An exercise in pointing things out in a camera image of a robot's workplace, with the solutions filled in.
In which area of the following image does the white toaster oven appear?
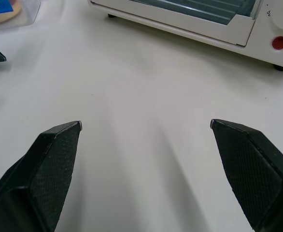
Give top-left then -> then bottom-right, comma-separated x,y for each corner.
87,0 -> 283,72

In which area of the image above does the clear plastic food box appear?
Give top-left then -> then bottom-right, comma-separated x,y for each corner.
0,0 -> 41,29

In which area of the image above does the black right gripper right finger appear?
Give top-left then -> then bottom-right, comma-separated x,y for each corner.
210,118 -> 283,232

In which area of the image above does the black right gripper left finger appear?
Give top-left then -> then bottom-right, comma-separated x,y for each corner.
0,120 -> 83,232

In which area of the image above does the red indicator light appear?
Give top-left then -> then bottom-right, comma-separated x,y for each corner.
271,36 -> 283,51

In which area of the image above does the bread with blue wrapper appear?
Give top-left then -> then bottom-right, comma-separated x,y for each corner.
0,0 -> 22,25

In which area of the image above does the glass oven door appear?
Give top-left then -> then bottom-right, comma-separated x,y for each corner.
90,0 -> 264,47

